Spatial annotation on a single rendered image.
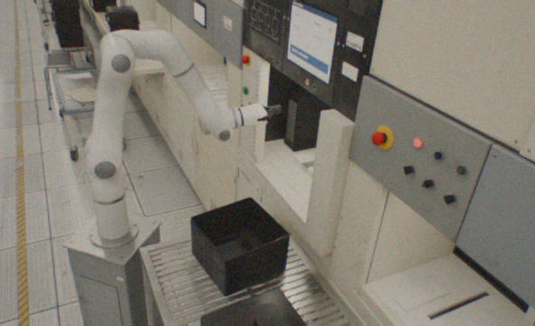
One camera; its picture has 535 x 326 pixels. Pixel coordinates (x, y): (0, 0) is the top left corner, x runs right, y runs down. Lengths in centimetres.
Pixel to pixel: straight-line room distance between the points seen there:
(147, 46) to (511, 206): 116
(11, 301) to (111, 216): 120
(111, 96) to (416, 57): 97
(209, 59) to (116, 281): 211
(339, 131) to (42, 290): 205
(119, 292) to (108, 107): 77
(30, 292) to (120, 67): 173
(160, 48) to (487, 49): 99
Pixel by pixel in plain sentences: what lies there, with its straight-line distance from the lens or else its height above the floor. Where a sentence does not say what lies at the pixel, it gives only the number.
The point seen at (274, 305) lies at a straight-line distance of 146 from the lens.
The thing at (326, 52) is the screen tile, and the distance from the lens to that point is 146.
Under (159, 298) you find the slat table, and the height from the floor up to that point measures 76.
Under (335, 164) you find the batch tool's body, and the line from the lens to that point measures 140.
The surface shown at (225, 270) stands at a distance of 152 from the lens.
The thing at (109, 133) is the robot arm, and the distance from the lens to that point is 161.
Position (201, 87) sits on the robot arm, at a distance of 162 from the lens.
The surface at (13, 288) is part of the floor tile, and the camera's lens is 295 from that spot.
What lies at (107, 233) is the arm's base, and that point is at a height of 81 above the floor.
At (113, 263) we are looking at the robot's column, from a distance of 181.
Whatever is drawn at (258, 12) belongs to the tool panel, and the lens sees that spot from 189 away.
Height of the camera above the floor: 196
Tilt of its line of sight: 31 degrees down
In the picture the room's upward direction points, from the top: 4 degrees clockwise
